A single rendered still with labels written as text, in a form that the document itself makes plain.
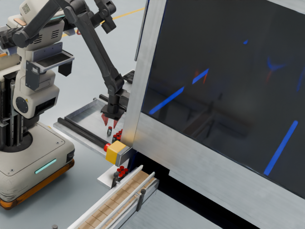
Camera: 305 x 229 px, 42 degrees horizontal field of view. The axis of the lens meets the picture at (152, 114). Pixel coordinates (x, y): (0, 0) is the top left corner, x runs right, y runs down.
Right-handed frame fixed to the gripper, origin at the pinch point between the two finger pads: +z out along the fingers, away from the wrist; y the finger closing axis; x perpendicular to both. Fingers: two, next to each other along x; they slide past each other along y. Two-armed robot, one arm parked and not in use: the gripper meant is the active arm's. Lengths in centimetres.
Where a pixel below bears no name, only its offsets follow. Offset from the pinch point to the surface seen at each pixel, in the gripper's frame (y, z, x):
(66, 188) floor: -36, 93, 35
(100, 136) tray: -2.7, 5.7, -3.9
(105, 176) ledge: 10.3, 6.1, -28.0
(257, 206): 73, -12, -34
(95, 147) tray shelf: -1.8, 5.9, -12.5
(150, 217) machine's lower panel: 33.5, 25.0, -24.4
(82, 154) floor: -42, 93, 75
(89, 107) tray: -18.4, 5.4, 15.9
